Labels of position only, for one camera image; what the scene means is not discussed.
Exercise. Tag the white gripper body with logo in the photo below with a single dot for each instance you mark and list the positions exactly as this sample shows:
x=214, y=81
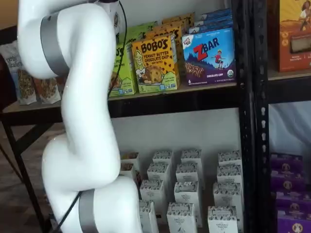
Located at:
x=116, y=19

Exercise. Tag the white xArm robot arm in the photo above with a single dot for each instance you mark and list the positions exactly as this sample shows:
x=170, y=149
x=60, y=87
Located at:
x=85, y=121

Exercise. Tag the green Bobo's apple pie box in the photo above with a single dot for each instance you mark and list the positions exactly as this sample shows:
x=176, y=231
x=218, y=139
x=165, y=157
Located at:
x=124, y=80
x=136, y=34

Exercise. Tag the yellow Bobo's peanut butter box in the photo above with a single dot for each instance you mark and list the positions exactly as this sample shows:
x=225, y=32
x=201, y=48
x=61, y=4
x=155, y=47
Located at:
x=187, y=17
x=175, y=23
x=167, y=32
x=155, y=65

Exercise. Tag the blue Zbar chocolate chip box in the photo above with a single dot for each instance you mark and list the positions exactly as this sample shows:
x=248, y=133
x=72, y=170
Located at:
x=213, y=20
x=209, y=58
x=216, y=13
x=211, y=26

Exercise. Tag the black metal shelf rack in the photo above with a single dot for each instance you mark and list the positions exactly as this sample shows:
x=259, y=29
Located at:
x=170, y=104
x=262, y=145

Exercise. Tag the brown particle board shelf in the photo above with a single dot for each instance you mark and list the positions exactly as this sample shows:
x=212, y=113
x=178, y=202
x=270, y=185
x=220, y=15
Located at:
x=289, y=74
x=194, y=88

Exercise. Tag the small colourful snack box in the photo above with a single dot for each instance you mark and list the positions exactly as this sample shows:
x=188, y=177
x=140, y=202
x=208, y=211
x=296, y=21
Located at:
x=127, y=171
x=130, y=159

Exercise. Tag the large orange cereal box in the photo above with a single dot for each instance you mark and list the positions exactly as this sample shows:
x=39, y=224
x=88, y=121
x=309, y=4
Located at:
x=294, y=29

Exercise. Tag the purple snack box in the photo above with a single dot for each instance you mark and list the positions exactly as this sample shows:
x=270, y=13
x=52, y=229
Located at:
x=286, y=161
x=294, y=223
x=288, y=180
x=294, y=201

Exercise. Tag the granola bag orange label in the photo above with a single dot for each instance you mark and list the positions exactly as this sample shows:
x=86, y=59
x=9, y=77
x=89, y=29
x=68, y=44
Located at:
x=47, y=89

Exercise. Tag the granola bag blue label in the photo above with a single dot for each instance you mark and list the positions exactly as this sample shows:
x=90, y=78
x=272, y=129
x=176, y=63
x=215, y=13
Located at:
x=24, y=85

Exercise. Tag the white patterned carton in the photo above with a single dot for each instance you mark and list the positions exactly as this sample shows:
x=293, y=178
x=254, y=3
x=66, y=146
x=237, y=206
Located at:
x=229, y=157
x=229, y=173
x=149, y=216
x=158, y=172
x=191, y=156
x=227, y=194
x=187, y=171
x=222, y=219
x=151, y=191
x=181, y=218
x=186, y=193
x=162, y=156

